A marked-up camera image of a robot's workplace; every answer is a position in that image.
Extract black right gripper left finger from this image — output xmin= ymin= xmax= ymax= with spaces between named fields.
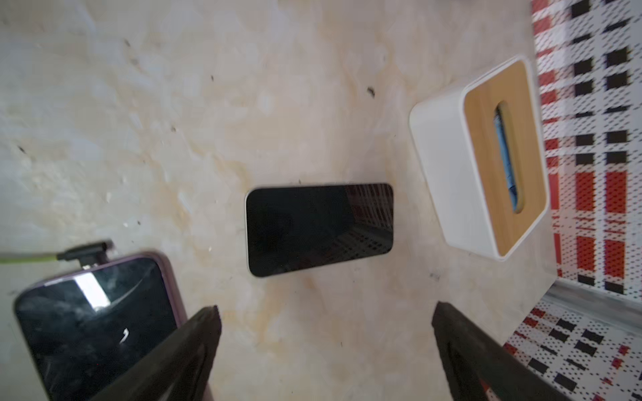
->
xmin=93 ymin=306 xmax=222 ymax=400

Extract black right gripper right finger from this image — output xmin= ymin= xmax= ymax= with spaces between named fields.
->
xmin=431 ymin=302 xmax=568 ymax=400

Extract purple smartphone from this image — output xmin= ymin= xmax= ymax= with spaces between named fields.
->
xmin=13 ymin=252 xmax=193 ymax=400

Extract green wired earphones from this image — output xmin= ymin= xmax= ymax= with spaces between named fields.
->
xmin=1 ymin=240 xmax=114 ymax=270

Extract black smartphone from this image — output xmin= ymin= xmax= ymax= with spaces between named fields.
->
xmin=245 ymin=183 xmax=395 ymax=278

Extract white wooden tissue box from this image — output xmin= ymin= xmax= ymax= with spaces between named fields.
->
xmin=409 ymin=55 xmax=550 ymax=261

